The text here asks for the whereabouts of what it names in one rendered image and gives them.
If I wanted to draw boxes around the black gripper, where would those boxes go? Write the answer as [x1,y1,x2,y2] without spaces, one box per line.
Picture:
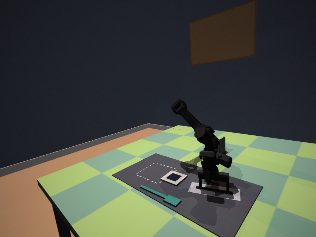
[199,146,219,185]

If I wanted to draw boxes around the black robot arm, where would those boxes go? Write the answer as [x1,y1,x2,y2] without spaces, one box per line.
[171,99,232,168]

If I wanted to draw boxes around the beige square tile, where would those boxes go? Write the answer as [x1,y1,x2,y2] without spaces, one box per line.
[160,171,187,186]

